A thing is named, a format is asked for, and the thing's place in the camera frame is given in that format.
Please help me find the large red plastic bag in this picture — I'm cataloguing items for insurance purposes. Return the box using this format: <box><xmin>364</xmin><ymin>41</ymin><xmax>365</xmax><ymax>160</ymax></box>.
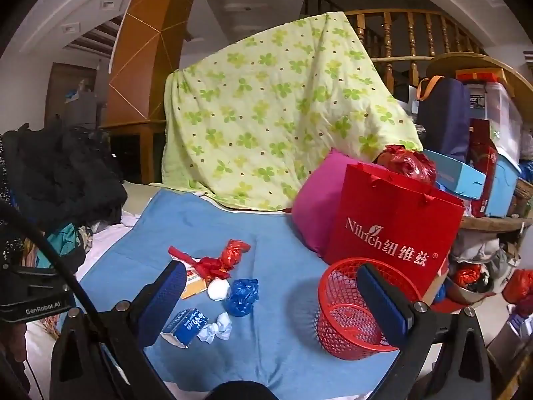
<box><xmin>377</xmin><ymin>144</ymin><xmax>438</xmax><ymax>186</ymax></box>

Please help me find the wooden stair railing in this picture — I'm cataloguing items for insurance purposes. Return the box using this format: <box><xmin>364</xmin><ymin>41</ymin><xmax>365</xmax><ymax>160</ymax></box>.
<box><xmin>306</xmin><ymin>0</ymin><xmax>488</xmax><ymax>92</ymax></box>

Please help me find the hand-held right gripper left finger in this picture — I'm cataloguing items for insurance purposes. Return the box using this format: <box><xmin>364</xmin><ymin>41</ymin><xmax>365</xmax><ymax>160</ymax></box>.
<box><xmin>50</xmin><ymin>260</ymin><xmax>188</xmax><ymax>400</ymax></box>

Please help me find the pink pillow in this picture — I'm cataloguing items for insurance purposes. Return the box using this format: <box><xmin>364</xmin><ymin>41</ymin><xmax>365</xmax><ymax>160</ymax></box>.
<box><xmin>291</xmin><ymin>149</ymin><xmax>354</xmax><ymax>259</ymax></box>

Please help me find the teal patterned cloth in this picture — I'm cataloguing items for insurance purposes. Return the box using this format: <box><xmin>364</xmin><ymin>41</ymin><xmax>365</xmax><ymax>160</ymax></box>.
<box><xmin>46</xmin><ymin>221</ymin><xmax>94</xmax><ymax>273</ymax></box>

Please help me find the white tissue wad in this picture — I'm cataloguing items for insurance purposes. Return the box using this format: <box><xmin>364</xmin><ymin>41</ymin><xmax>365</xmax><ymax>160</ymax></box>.
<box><xmin>198</xmin><ymin>312</ymin><xmax>234</xmax><ymax>344</ymax></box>

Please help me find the thick black cable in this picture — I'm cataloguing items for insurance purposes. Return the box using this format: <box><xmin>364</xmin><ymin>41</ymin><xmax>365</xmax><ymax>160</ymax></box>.
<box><xmin>0</xmin><ymin>198</ymin><xmax>109</xmax><ymax>334</ymax></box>

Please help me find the small red plastic bag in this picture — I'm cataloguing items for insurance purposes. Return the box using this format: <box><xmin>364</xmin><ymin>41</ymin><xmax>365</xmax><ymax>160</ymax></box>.
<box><xmin>454</xmin><ymin>263</ymin><xmax>484</xmax><ymax>290</ymax></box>

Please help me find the dark red box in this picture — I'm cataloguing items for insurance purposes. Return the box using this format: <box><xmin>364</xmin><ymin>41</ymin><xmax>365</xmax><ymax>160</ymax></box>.
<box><xmin>468</xmin><ymin>119</ymin><xmax>498</xmax><ymax>217</ymax></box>

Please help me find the blue blanket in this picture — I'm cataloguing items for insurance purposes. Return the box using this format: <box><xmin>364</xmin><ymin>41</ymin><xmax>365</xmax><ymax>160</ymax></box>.
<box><xmin>58</xmin><ymin>189</ymin><xmax>400</xmax><ymax>392</ymax></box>

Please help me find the green floral quilt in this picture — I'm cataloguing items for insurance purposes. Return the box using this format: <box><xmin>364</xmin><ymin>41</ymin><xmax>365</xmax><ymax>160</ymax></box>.
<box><xmin>160</xmin><ymin>11</ymin><xmax>424</xmax><ymax>212</ymax></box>

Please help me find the light blue storage bin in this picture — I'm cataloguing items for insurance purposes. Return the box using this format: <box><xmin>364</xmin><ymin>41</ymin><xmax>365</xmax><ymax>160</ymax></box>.
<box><xmin>485</xmin><ymin>154</ymin><xmax>521</xmax><ymax>217</ymax></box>

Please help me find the wooden door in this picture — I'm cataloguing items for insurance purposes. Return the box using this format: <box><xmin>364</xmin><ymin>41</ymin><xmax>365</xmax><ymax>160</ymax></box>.
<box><xmin>45</xmin><ymin>63</ymin><xmax>96</xmax><ymax>130</ymax></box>

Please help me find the red paper gift bag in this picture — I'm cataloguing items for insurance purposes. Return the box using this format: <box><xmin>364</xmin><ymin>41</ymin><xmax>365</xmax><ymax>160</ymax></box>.
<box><xmin>324</xmin><ymin>162</ymin><xmax>466</xmax><ymax>305</ymax></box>

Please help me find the dark wooden cabinet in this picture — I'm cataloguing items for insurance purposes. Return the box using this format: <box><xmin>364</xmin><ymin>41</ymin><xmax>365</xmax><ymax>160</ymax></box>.
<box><xmin>100</xmin><ymin>121</ymin><xmax>167</xmax><ymax>184</ymax></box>

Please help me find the white blue medicine box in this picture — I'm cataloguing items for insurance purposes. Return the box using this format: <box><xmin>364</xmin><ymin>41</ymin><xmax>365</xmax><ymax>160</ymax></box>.
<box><xmin>160</xmin><ymin>307</ymin><xmax>209</xmax><ymax>348</ymax></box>

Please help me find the wicker basket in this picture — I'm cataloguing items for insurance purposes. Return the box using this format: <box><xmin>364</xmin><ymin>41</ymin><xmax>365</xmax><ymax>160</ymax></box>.
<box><xmin>514</xmin><ymin>177</ymin><xmax>533</xmax><ymax>201</ymax></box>

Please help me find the steel basin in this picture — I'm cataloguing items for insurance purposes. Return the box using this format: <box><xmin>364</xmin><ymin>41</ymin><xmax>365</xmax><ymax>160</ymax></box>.
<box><xmin>447</xmin><ymin>283</ymin><xmax>494</xmax><ymax>305</ymax></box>

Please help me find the clear storage box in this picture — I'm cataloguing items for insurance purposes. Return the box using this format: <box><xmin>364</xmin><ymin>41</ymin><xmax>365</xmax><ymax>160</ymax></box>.
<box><xmin>466</xmin><ymin>81</ymin><xmax>523</xmax><ymax>163</ymax></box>

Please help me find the round wooden tabletop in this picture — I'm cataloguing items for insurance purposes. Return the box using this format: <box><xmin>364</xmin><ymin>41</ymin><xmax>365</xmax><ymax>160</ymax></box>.
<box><xmin>427</xmin><ymin>52</ymin><xmax>533</xmax><ymax>111</ymax></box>

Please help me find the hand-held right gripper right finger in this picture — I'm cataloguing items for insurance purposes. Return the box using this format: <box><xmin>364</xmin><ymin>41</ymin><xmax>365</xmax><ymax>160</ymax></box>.
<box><xmin>356</xmin><ymin>263</ymin><xmax>506</xmax><ymax>400</ymax></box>

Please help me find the small yellow carton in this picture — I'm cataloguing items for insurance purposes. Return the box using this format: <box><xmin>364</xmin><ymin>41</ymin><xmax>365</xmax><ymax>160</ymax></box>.
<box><xmin>180</xmin><ymin>260</ymin><xmax>209</xmax><ymax>300</ymax></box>

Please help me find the teal shoebox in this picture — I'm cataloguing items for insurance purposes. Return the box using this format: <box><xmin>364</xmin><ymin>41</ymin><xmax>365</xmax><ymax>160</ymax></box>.
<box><xmin>422</xmin><ymin>149</ymin><xmax>487</xmax><ymax>201</ymax></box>

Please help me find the wooden table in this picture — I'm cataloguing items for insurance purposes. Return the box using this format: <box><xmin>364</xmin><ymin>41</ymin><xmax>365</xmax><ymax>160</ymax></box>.
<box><xmin>458</xmin><ymin>212</ymin><xmax>533</xmax><ymax>234</ymax></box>

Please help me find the white plastic bag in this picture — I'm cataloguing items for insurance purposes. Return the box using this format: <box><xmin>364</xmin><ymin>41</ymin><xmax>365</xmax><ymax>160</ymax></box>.
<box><xmin>452</xmin><ymin>231</ymin><xmax>506</xmax><ymax>263</ymax></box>

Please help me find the black clothing pile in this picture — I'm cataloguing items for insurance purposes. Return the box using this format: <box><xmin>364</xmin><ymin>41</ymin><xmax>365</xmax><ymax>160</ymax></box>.
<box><xmin>0</xmin><ymin>123</ymin><xmax>128</xmax><ymax>267</ymax></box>

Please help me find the orange wooden column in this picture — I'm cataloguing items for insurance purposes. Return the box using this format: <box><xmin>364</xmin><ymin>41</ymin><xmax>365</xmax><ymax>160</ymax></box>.
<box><xmin>102</xmin><ymin>0</ymin><xmax>205</xmax><ymax>130</ymax></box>

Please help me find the blue plastic bag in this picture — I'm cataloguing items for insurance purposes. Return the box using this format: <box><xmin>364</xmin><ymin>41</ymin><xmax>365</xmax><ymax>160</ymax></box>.
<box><xmin>224</xmin><ymin>278</ymin><xmax>260</xmax><ymax>317</ymax></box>

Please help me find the navy tote bag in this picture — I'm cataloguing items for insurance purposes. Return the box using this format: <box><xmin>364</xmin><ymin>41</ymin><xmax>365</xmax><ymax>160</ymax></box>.
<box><xmin>416</xmin><ymin>75</ymin><xmax>473</xmax><ymax>163</ymax></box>

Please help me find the white paper ball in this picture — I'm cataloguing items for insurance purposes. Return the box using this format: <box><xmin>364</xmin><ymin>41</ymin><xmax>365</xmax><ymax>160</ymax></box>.
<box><xmin>207</xmin><ymin>278</ymin><xmax>231</xmax><ymax>302</ymax></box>

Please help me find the red mesh basket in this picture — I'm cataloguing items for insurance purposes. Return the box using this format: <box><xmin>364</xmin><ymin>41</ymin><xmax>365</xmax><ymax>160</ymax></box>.
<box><xmin>316</xmin><ymin>257</ymin><xmax>423</xmax><ymax>361</ymax></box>

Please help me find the red orange flat box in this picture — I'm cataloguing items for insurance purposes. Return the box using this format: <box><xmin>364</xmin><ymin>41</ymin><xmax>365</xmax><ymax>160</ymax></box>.
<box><xmin>456</xmin><ymin>68</ymin><xmax>515</xmax><ymax>86</ymax></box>

